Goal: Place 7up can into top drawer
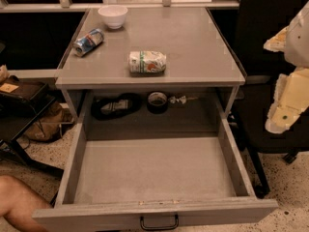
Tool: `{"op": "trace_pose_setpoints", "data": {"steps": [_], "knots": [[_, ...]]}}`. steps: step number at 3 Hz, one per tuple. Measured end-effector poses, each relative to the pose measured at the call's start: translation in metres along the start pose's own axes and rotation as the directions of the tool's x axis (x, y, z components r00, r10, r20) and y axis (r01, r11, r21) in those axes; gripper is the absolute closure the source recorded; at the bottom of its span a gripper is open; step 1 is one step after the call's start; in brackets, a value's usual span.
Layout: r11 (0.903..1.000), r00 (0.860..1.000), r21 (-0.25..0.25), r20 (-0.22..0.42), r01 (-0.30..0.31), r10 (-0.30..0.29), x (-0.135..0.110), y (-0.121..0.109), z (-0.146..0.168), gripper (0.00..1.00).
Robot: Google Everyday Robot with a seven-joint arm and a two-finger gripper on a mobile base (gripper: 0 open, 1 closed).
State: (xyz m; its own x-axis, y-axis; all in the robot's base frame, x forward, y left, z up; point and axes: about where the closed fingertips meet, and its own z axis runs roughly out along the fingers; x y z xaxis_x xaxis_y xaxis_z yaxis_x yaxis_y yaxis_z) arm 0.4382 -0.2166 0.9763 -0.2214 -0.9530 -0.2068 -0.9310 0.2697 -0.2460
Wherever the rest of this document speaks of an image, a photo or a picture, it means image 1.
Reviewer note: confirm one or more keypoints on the yellow sticky note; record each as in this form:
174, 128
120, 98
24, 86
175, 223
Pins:
8, 88

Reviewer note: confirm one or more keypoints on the green white 7up can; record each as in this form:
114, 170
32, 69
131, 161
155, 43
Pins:
146, 61

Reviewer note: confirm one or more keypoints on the grey open top drawer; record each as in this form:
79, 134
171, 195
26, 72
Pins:
182, 162

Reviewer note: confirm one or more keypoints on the black drawer handle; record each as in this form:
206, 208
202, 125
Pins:
152, 224

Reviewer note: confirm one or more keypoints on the black tape roll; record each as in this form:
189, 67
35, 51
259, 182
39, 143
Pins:
157, 102

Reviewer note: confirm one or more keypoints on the black side table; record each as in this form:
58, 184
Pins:
19, 110

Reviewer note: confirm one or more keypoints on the black pouch with label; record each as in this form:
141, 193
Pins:
114, 108

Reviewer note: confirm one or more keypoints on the grey cabinet with top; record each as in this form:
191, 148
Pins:
196, 54

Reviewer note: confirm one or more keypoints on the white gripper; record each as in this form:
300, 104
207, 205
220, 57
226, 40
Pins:
297, 43

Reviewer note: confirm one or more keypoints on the black office chair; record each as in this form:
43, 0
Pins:
258, 20

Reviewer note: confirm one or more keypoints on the person's bare knee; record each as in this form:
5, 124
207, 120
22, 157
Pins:
18, 202

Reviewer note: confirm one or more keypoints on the crumpled foil wrapper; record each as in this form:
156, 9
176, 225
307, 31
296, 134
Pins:
182, 99

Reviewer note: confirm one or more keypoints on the white ceramic bowl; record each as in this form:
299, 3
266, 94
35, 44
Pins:
113, 16

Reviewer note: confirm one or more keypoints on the blue silver soda can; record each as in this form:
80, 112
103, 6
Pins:
88, 42

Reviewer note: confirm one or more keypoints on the brown bag on floor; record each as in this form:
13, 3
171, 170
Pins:
51, 125

